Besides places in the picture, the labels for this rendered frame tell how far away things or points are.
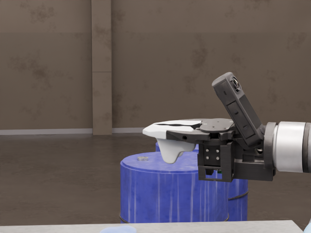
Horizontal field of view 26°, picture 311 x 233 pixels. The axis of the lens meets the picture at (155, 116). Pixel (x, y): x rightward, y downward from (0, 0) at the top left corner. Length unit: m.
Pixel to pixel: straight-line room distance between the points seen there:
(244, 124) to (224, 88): 0.06
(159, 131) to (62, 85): 9.69
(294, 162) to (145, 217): 2.57
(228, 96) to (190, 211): 2.51
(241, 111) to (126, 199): 2.65
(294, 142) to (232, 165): 0.10
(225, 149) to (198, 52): 9.87
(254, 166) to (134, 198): 2.55
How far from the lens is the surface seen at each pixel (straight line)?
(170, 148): 1.06
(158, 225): 1.97
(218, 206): 3.59
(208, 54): 10.90
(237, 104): 1.00
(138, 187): 3.52
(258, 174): 1.04
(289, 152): 1.00
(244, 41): 11.03
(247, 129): 1.01
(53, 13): 10.71
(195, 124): 1.07
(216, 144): 1.02
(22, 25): 10.73
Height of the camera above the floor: 1.61
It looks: 7 degrees down
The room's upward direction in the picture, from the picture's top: straight up
